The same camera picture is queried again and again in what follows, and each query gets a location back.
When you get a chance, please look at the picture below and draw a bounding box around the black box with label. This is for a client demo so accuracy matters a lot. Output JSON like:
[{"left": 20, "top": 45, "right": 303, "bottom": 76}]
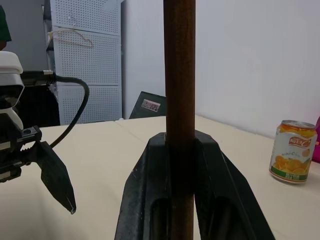
[{"left": 128, "top": 90, "right": 167, "bottom": 120}]

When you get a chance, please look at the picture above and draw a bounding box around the black chair back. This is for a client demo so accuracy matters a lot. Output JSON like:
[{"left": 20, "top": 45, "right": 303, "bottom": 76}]
[{"left": 13, "top": 84, "right": 61, "bottom": 128}]

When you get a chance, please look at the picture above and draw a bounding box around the dark green garment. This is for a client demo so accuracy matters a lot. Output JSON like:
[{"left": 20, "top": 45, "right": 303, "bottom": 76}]
[{"left": 0, "top": 4, "right": 13, "bottom": 51}]

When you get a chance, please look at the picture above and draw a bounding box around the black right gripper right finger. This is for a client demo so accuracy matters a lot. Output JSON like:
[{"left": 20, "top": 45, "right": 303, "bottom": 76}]
[{"left": 192, "top": 133, "right": 277, "bottom": 240}]

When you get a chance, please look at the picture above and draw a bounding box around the pink object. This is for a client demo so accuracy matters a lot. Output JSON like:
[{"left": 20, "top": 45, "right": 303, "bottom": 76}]
[{"left": 310, "top": 115, "right": 320, "bottom": 164}]

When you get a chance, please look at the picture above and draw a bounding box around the wooden clothes hanger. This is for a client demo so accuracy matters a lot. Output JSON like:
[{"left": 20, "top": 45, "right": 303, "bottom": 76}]
[{"left": 49, "top": 29, "right": 94, "bottom": 49}]

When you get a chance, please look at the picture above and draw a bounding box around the brown wooden pole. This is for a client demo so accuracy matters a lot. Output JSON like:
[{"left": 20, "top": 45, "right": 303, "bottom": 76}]
[{"left": 163, "top": 0, "right": 197, "bottom": 240}]

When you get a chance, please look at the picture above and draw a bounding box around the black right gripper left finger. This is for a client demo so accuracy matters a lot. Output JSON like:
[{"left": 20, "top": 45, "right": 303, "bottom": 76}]
[{"left": 114, "top": 132, "right": 174, "bottom": 240}]

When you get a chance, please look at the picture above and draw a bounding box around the white perforated metal cabinet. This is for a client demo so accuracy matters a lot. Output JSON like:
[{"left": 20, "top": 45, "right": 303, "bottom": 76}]
[{"left": 49, "top": 0, "right": 124, "bottom": 126}]

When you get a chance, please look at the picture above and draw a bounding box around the orange juice can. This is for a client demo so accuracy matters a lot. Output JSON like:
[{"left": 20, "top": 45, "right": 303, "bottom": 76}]
[{"left": 268, "top": 119, "right": 318, "bottom": 186}]

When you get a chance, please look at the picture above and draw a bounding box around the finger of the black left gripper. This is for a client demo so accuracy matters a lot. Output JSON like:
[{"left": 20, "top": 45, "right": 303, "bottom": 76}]
[{"left": 30, "top": 140, "right": 77, "bottom": 216}]

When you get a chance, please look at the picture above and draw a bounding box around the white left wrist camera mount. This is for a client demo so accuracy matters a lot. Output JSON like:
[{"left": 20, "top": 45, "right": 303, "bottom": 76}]
[{"left": 0, "top": 50, "right": 26, "bottom": 129}]

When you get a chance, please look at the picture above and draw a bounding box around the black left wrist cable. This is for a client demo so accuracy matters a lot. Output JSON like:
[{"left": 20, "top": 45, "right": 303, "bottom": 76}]
[{"left": 20, "top": 70, "right": 91, "bottom": 149}]

